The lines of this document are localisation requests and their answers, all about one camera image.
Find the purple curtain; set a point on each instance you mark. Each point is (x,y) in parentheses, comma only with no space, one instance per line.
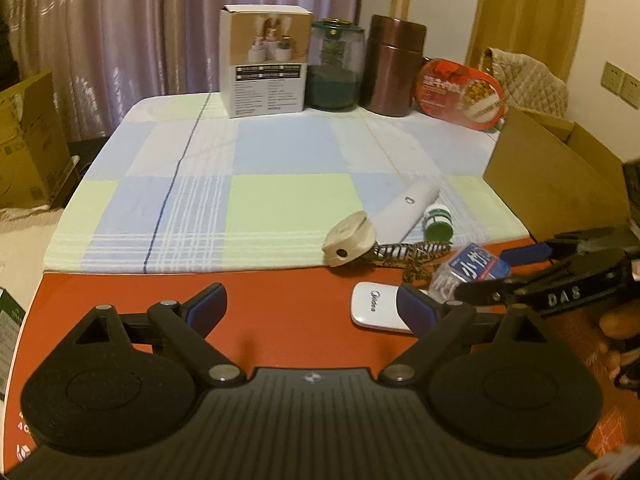
(150,35)

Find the leopard print hair clip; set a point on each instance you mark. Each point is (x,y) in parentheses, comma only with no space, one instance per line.
(415,257)

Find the white product box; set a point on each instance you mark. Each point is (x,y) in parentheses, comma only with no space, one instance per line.
(265,60)

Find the white remote control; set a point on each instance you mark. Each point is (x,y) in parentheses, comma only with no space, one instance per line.
(372,305)

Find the red instant food bowl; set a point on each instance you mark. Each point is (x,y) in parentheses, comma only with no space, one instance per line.
(457,92)

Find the person's right hand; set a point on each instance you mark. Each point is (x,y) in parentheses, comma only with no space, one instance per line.
(622,325)

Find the green capped bottle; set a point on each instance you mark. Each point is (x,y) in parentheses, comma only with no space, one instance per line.
(438,225)

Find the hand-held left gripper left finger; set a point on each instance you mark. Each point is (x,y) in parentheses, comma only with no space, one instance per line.
(207,305)

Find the green glass jar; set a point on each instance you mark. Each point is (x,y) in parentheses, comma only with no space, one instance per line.
(334,70)

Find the checked pastel tablecloth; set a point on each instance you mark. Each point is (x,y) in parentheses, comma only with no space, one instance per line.
(260,185)

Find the beige wall socket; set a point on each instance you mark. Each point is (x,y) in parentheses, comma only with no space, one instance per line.
(612,77)
(631,89)

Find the dark low stand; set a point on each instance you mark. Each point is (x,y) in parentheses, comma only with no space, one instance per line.
(85,152)

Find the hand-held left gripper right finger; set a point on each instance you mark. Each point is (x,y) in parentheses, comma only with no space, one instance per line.
(417,306)

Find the brown cardboard box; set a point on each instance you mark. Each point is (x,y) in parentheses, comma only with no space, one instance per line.
(545,180)

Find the brown metal canister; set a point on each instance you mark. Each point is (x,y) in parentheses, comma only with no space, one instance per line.
(392,65)

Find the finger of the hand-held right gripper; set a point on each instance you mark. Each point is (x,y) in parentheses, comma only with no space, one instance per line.
(487,292)
(522,254)

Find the beige quilted cushion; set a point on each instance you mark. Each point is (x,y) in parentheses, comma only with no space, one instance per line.
(530,80)

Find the large worn cardboard box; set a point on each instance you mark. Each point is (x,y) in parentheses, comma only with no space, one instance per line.
(27,150)

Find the white tube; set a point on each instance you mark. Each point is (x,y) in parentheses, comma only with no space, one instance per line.
(405,207)

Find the green printed box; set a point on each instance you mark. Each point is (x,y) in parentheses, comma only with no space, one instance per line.
(7,330)

